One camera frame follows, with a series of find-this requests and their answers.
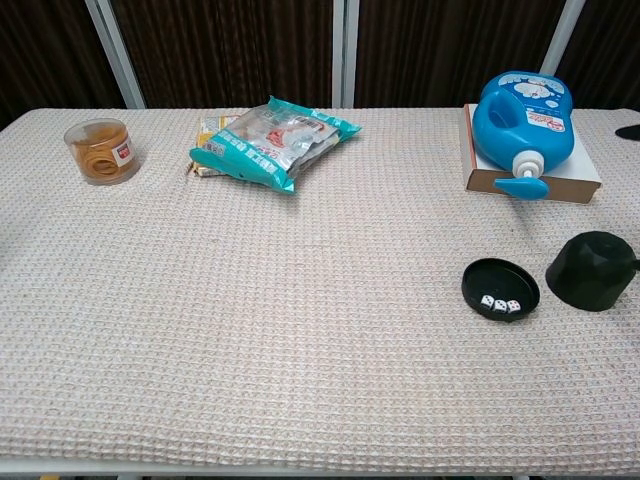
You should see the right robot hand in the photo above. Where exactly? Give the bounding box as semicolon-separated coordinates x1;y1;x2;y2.
614;124;640;271

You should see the black faceted dice cup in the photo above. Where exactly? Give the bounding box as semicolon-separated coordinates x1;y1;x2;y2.
544;230;637;312

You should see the black round dice tray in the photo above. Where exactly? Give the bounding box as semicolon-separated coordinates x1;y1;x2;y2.
461;257;542;324

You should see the white flat cardboard box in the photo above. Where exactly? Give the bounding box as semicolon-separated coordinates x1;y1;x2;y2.
463;103;604;205

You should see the blue pump bottle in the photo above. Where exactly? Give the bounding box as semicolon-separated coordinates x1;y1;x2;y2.
472;71;575;202

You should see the teal snack bag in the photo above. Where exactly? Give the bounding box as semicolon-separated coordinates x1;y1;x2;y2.
188;94;363;196

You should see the beige waffle tablecloth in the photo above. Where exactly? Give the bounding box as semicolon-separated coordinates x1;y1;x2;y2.
0;107;640;474

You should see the dark brown curtain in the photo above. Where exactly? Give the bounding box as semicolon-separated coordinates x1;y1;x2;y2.
0;0;640;132

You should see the yellow snack packet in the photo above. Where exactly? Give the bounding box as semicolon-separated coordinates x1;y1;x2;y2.
184;113;246;180

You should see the clear jar of rubber bands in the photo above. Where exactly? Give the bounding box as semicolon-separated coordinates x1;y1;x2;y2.
63;117;142;187

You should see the white slanted frame post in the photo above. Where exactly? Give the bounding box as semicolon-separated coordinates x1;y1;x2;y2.
83;0;146;110
538;0;586;76

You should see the white upright frame post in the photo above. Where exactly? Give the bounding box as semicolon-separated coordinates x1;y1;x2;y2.
330;0;360;109

